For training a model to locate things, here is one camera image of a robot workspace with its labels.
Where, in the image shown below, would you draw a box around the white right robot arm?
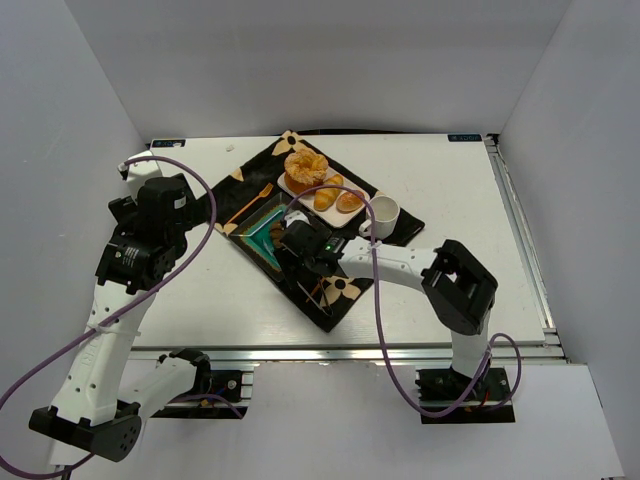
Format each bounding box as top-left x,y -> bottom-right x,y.
276,215 -> 498,378

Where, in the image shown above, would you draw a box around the large sugared round bread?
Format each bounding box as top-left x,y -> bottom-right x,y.
284,150 -> 329,194

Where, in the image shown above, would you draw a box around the white rectangular tray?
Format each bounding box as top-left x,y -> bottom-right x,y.
276,167 -> 371,230

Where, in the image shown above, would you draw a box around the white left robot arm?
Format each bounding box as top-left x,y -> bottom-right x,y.
29,174 -> 212,462

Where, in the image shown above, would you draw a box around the golden croissant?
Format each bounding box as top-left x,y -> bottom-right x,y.
314,174 -> 344,212

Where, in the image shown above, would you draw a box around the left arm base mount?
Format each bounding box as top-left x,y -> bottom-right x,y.
152,348 -> 249,420

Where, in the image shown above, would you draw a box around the aluminium table frame rail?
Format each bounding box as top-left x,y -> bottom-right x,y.
483,133 -> 567,362

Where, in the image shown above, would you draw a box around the small glazed bun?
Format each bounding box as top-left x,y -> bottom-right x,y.
335,190 -> 365,214

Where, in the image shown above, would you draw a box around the teal square plate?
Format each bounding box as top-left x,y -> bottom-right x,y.
229,193 -> 304,283

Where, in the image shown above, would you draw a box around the brown chocolate croissant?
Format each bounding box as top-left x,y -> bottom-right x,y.
269,222 -> 284,249

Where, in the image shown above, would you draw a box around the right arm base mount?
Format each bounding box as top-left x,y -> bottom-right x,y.
415,368 -> 516,425

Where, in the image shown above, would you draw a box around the orange plastic fork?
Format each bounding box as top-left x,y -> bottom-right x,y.
226,183 -> 274,225

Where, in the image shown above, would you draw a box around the metal tongs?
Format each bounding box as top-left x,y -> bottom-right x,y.
298,278 -> 333,317

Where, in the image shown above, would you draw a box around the white ceramic mug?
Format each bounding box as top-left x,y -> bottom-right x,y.
358,195 -> 400,240

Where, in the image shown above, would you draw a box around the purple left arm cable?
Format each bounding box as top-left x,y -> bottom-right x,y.
0,155 -> 217,473

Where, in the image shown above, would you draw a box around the orange plastic knife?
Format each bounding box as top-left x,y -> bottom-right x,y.
307,278 -> 324,300

